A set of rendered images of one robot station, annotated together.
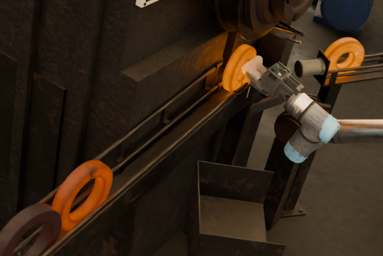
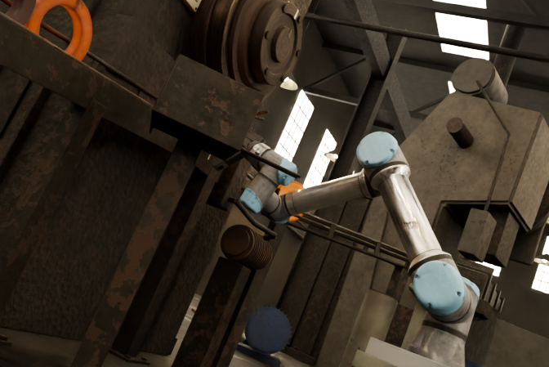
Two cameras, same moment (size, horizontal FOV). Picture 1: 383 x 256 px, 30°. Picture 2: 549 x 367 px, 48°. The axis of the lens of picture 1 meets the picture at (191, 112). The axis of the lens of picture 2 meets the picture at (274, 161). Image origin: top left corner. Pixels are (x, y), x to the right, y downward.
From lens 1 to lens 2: 159 cm
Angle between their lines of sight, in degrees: 47
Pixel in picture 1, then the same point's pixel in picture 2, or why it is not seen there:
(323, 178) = not seen: outside the picture
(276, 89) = not seen: hidden behind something
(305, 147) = (263, 186)
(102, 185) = (78, 43)
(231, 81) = not seen: hidden behind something
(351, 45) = (298, 186)
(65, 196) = not seen: outside the picture
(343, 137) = (297, 198)
